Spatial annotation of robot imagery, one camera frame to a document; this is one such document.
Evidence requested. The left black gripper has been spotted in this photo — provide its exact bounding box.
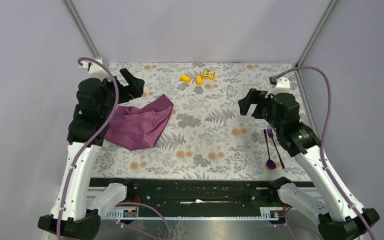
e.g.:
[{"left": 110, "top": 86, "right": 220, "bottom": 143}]
[{"left": 100, "top": 68, "right": 145, "bottom": 118}]

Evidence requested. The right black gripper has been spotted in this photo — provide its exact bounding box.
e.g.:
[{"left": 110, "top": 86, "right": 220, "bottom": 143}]
[{"left": 237, "top": 88, "right": 283, "bottom": 133}]

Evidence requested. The purple cloth napkin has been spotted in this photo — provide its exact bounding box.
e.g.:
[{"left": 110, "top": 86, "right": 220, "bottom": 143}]
[{"left": 104, "top": 94, "right": 174, "bottom": 151}]

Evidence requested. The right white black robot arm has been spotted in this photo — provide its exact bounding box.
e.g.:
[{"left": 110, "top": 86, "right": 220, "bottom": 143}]
[{"left": 238, "top": 88, "right": 380, "bottom": 240}]

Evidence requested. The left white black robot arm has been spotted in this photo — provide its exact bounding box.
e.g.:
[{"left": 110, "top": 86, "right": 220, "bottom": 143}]
[{"left": 37, "top": 68, "right": 145, "bottom": 240}]

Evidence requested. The yellow patterned block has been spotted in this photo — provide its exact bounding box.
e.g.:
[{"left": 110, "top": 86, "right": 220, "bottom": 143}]
[{"left": 202, "top": 70, "right": 216, "bottom": 80}]

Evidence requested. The yellow block left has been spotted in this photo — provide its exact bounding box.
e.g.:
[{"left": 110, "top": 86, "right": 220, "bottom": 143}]
[{"left": 180, "top": 74, "right": 191, "bottom": 84}]

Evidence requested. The yellow block middle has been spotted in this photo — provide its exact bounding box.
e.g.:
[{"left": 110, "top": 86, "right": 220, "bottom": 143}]
[{"left": 196, "top": 75, "right": 203, "bottom": 86}]

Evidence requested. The floral tablecloth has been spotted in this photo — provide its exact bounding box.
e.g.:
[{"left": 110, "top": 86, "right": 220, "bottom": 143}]
[{"left": 91, "top": 62, "right": 309, "bottom": 181}]

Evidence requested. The purple plastic spoon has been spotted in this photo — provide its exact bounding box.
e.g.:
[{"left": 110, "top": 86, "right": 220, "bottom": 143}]
[{"left": 263, "top": 129, "right": 277, "bottom": 170}]

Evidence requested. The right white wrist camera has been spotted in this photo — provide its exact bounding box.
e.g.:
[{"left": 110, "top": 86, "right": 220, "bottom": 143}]
[{"left": 265, "top": 76, "right": 291, "bottom": 98}]

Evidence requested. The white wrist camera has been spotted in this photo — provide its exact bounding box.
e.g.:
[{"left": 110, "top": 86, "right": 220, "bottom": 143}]
[
  {"left": 265, "top": 76, "right": 291, "bottom": 98},
  {"left": 80, "top": 60, "right": 111, "bottom": 82}
]

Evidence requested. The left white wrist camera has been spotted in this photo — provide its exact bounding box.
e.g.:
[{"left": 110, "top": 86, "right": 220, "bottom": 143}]
[{"left": 80, "top": 60, "right": 111, "bottom": 82}]

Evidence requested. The right aluminium frame post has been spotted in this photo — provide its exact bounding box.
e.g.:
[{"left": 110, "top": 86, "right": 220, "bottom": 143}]
[{"left": 295, "top": 0, "right": 338, "bottom": 67}]

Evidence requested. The aluminium frame post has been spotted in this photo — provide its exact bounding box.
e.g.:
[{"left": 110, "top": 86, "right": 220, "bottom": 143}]
[
  {"left": 295, "top": 0, "right": 338, "bottom": 67},
  {"left": 62, "top": 0, "right": 101, "bottom": 58}
]

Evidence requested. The left aluminium frame post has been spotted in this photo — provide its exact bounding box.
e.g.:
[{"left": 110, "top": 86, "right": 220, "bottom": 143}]
[{"left": 62, "top": 0, "right": 101, "bottom": 58}]

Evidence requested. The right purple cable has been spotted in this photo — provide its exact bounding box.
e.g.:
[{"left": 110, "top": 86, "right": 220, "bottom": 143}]
[{"left": 271, "top": 65, "right": 377, "bottom": 240}]

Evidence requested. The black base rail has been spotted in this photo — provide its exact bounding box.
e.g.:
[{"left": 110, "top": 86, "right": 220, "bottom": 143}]
[{"left": 89, "top": 177, "right": 291, "bottom": 220}]

